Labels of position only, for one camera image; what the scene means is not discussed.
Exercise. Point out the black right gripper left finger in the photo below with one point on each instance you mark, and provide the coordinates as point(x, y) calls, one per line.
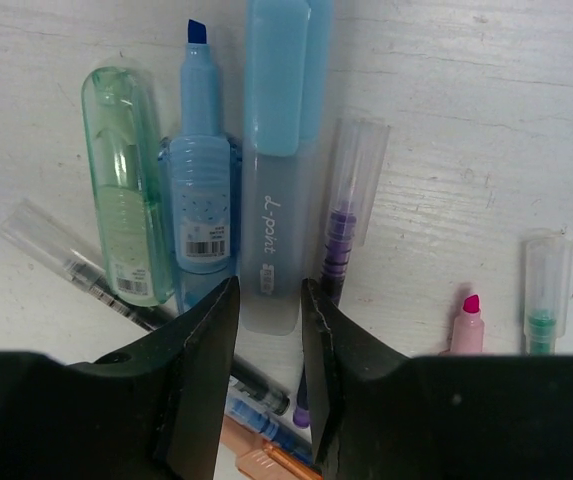
point(160, 399)

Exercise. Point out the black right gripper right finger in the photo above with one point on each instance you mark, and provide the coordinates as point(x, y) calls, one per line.
point(359, 401)

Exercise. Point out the light blue L-point highlighter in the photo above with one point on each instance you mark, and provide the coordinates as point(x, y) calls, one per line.
point(286, 55)

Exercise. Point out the blue gel pen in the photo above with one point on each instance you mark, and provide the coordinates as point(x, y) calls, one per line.
point(269, 428)

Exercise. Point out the orange highlighter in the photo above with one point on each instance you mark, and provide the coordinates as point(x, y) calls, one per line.
point(260, 459)

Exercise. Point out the pink highlighter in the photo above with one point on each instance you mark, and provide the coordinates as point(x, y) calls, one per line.
point(468, 329)

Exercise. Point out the purple gel pen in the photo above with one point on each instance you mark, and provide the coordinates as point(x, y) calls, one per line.
point(358, 152)

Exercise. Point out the blue uncapped highlighter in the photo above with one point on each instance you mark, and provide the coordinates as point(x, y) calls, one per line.
point(198, 171)

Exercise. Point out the black gel pen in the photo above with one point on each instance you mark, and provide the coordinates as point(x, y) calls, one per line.
point(56, 247)

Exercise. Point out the green gel pen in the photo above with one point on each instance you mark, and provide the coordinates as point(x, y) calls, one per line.
point(547, 265)

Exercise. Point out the green capped highlighter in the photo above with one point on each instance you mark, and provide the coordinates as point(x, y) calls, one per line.
point(123, 142)

